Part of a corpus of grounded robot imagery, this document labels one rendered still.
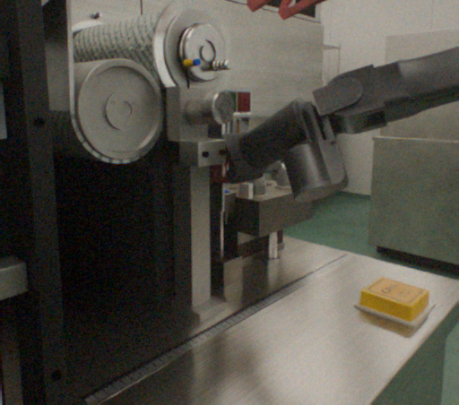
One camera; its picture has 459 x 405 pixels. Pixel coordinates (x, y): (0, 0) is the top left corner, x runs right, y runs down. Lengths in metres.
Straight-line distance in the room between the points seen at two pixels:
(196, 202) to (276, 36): 0.83
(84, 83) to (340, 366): 0.42
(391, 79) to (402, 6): 4.85
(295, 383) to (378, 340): 0.14
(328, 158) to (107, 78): 0.28
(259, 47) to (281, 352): 0.90
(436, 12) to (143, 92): 4.81
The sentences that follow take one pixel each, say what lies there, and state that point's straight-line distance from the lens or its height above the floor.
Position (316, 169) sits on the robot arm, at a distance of 0.52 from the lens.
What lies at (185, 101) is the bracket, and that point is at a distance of 0.55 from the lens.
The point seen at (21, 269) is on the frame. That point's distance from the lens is 0.37.
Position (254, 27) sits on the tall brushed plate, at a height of 1.39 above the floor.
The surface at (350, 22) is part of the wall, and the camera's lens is 5.61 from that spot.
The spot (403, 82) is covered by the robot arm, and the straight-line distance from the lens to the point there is 0.54.
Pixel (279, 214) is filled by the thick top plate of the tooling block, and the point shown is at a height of 1.00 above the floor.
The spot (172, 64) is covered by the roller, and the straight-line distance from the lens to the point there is 0.57.
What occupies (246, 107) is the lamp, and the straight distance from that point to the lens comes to 1.18.
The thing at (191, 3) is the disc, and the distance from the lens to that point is 0.61.
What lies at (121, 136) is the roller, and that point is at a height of 1.14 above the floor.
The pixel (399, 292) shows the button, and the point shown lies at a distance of 0.66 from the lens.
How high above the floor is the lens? 1.18
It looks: 9 degrees down
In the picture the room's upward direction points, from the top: straight up
